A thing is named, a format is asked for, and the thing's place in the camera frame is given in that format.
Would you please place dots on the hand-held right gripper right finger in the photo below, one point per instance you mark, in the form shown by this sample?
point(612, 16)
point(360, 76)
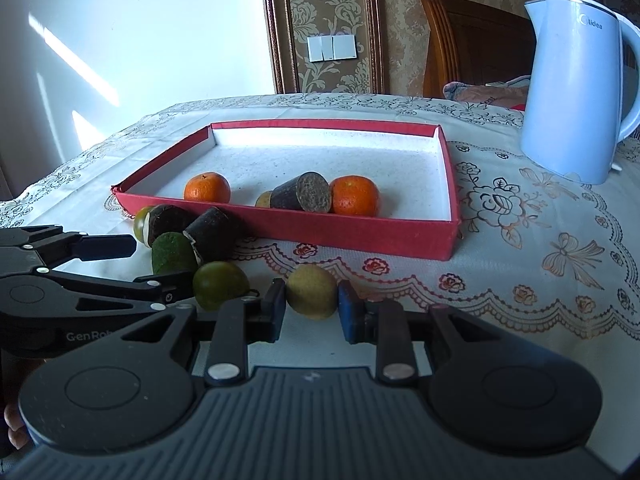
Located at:
point(350, 315)

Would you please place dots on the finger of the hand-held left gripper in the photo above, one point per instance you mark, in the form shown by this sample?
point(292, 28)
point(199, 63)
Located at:
point(177, 290)
point(107, 247)

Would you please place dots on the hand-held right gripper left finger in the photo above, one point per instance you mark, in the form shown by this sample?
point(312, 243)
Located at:
point(274, 312)

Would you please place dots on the green cucumber piece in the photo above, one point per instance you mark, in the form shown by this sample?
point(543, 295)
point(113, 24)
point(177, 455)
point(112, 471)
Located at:
point(172, 255)

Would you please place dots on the green tomato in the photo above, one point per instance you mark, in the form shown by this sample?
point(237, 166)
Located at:
point(140, 225)

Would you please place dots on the brown longan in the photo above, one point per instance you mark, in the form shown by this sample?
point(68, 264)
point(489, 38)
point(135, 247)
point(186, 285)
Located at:
point(263, 200)
point(311, 291)

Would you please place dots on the dark water chestnut white cut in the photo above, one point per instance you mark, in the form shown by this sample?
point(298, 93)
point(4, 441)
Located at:
point(170, 220)

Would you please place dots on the dark sugarcane piece cream ends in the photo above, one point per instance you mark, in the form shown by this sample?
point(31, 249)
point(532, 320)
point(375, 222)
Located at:
point(215, 232)

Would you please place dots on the orange mandarin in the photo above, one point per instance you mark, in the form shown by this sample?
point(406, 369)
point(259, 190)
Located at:
point(207, 187)
point(355, 196)

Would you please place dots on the dark sugarcane piece grey cut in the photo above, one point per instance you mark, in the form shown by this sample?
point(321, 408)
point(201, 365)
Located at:
point(300, 192)

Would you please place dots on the red shallow cardboard box tray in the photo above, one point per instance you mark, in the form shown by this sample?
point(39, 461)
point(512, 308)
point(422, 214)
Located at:
point(350, 160)

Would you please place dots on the person's left hand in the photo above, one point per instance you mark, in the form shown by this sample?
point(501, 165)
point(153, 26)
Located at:
point(16, 430)

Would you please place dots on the pink printed blanket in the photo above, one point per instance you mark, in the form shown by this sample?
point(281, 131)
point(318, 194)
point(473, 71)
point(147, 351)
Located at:
point(485, 92)

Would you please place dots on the light blue electric kettle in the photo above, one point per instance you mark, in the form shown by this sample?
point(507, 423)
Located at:
point(565, 100)

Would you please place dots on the white wall switch panel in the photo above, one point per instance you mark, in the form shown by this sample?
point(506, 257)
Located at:
point(332, 47)

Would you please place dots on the dark wooden wall frame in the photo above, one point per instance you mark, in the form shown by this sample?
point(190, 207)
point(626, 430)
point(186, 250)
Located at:
point(274, 25)

